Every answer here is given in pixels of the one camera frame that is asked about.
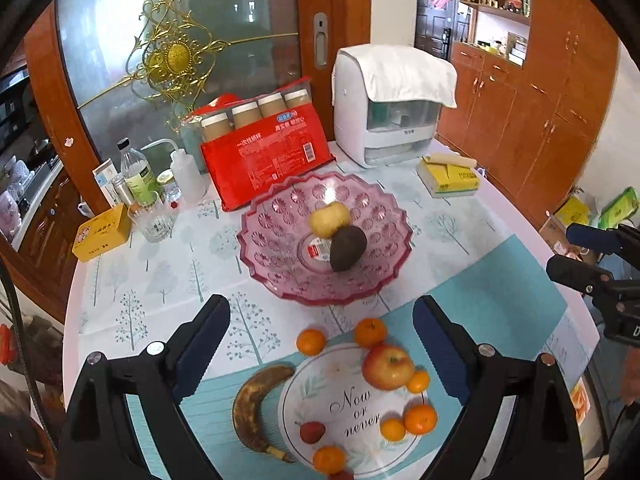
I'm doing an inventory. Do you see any sliding glass door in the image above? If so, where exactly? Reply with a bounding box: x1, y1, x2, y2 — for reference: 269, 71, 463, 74
25, 0, 373, 211

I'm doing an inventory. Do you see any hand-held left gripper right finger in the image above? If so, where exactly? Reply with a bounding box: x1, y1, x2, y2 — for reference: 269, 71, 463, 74
412, 294, 586, 480

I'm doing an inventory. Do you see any tree print tablecloth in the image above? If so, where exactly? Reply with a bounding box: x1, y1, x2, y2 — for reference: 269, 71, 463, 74
62, 140, 601, 480

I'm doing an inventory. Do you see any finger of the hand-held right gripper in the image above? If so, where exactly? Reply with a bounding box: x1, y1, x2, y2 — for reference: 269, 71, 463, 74
546, 255, 640, 302
566, 223, 640, 261

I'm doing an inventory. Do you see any mandarin orange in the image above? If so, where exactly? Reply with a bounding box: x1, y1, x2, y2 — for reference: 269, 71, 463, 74
404, 404, 439, 436
312, 446, 347, 476
296, 328, 327, 357
354, 318, 388, 349

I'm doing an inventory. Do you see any yellow pear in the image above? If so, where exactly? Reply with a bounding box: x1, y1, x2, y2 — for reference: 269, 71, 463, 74
308, 201, 352, 238

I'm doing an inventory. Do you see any spotted brown banana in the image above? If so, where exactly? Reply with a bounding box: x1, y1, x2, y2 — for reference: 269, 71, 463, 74
231, 365, 297, 463

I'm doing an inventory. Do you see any white countertop appliance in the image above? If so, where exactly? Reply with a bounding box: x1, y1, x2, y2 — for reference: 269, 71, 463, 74
332, 44, 458, 170

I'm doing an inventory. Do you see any red plastic bag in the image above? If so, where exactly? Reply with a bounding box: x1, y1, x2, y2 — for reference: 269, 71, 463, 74
182, 92, 242, 131

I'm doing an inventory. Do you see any pink glass fruit bowl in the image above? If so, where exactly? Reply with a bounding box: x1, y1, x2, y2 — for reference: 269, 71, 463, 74
235, 171, 421, 308

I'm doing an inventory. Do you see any wooden wall cabinet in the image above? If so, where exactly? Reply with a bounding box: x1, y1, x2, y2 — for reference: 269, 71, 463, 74
435, 0, 621, 216

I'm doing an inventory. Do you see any teal printed placemat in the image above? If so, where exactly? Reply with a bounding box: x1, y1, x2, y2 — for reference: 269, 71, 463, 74
125, 232, 601, 480

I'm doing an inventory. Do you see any silver door handle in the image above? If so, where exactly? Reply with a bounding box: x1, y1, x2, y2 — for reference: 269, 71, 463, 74
313, 12, 329, 69

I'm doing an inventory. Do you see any red apple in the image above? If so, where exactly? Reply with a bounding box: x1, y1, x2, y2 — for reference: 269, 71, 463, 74
361, 342, 416, 391

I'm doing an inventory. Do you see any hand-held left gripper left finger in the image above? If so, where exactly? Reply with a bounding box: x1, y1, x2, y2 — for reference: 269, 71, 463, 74
57, 294, 232, 480

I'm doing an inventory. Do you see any white tube carton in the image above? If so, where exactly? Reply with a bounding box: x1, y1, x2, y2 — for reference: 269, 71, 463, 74
92, 157, 123, 208

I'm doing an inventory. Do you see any clear bottle green label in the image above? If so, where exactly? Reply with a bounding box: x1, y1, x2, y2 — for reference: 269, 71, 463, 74
117, 138, 161, 206

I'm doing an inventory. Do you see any yellow bag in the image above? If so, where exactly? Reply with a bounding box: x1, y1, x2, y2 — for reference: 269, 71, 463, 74
552, 195, 593, 228

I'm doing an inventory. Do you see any white towel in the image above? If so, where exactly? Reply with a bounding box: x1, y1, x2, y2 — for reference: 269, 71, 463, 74
350, 44, 458, 109

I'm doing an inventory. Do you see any white squeeze bottle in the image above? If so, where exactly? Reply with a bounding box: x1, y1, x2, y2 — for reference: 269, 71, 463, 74
141, 137, 208, 207

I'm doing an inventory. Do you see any yellow tissue pack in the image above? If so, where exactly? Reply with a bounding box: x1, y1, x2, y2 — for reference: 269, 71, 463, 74
417, 152, 482, 200

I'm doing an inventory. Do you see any dark entry door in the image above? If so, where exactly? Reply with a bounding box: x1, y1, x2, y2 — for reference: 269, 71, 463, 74
414, 0, 461, 61

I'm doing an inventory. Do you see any dark avocado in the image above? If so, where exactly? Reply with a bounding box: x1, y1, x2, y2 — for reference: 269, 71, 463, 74
329, 225, 368, 273

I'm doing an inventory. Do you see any yellow cardboard box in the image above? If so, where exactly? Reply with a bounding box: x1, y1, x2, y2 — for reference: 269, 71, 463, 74
71, 203, 133, 262

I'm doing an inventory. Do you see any black cable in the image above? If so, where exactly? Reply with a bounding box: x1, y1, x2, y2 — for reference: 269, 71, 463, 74
0, 260, 56, 456

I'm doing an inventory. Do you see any green bag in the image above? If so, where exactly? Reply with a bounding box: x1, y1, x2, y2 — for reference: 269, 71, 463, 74
597, 186, 640, 231

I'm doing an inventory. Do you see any clear drinking glass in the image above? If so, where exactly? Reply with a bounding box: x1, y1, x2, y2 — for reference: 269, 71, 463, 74
127, 192, 176, 244

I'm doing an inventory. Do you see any small jar yellow lid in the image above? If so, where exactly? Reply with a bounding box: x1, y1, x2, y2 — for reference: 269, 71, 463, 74
156, 170, 182, 203

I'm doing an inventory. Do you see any small metal can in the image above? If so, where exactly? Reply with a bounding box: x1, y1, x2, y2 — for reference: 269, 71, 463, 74
111, 175, 136, 208

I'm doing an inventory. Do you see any red pack of paper cups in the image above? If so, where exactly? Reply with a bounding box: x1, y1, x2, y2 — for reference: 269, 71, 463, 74
200, 76, 337, 213

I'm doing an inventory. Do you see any wooden kitchen cabinet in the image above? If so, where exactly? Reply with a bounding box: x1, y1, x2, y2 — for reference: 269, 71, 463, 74
0, 60, 76, 261

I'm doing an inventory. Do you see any gold door ornament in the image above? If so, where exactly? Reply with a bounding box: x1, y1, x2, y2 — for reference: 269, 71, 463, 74
77, 0, 301, 131

